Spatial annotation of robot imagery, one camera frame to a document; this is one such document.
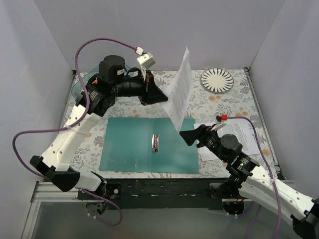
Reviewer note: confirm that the teal plastic folder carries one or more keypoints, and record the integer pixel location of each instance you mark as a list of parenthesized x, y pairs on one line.
[(128, 147)]

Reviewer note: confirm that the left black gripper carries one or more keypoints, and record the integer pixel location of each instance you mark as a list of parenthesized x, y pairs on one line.
[(145, 87)]

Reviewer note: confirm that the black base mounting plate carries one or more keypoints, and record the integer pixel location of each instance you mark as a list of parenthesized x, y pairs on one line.
[(177, 193)]

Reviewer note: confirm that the floral tablecloth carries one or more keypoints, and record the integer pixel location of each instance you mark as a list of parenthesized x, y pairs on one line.
[(203, 107)]

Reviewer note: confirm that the aluminium frame rail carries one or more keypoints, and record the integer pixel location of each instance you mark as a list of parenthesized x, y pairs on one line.
[(47, 192)]

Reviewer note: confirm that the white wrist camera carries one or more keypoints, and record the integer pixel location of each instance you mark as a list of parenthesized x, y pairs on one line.
[(146, 61), (220, 122)]

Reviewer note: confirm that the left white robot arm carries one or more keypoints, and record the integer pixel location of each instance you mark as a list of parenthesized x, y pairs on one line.
[(110, 82)]

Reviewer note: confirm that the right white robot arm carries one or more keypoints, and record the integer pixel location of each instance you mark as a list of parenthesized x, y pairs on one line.
[(250, 180)]

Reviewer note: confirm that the striped white ceramic plate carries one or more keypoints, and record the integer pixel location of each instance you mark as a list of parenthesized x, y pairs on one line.
[(217, 80)]

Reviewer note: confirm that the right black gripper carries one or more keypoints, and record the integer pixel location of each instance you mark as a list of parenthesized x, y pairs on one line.
[(201, 138)]

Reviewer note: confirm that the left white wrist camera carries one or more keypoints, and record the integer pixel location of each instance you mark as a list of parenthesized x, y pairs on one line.
[(146, 61)]

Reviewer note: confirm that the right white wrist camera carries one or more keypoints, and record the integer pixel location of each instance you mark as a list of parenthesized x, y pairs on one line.
[(220, 122)]

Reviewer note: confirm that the metal folder clip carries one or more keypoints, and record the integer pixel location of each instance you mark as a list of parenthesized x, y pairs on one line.
[(155, 142)]

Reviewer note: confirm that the printed paper sheet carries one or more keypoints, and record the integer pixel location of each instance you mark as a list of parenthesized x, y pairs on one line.
[(178, 92), (244, 133)]

